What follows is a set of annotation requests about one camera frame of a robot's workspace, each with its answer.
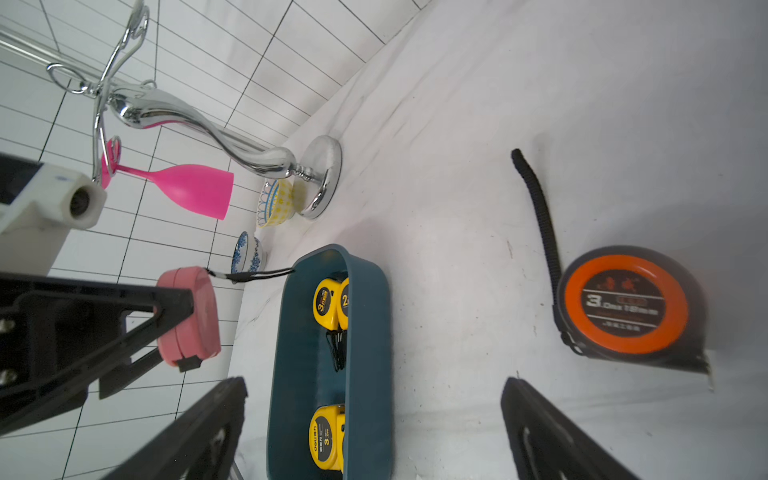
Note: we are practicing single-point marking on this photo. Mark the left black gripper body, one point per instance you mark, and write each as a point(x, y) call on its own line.
point(17, 350)

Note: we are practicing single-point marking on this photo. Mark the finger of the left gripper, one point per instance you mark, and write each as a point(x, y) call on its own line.
point(85, 329)
point(127, 372)

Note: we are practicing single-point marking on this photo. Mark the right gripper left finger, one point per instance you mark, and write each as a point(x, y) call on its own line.
point(200, 444)

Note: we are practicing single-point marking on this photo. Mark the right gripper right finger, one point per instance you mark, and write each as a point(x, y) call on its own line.
point(546, 444)

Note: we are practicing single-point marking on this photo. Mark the pink tape measure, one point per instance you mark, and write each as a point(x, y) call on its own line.
point(197, 338)

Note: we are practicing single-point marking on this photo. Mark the orange black tape measure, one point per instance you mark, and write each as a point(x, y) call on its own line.
point(622, 303)

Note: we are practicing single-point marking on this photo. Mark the yellow tape measure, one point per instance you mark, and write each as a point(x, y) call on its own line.
point(325, 304)
point(326, 437)
point(343, 305)

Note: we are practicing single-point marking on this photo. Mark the teal plastic storage box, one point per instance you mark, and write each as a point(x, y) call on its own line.
point(304, 377)

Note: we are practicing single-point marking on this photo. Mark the blue white ceramic dish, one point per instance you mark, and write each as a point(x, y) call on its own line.
point(248, 255)

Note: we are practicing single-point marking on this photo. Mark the pink plastic wine glass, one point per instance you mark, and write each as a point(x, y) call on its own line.
point(199, 189)

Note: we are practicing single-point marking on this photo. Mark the chrome wine glass rack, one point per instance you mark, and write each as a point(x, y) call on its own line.
point(144, 106)

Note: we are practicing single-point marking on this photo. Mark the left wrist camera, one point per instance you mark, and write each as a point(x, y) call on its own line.
point(40, 205)

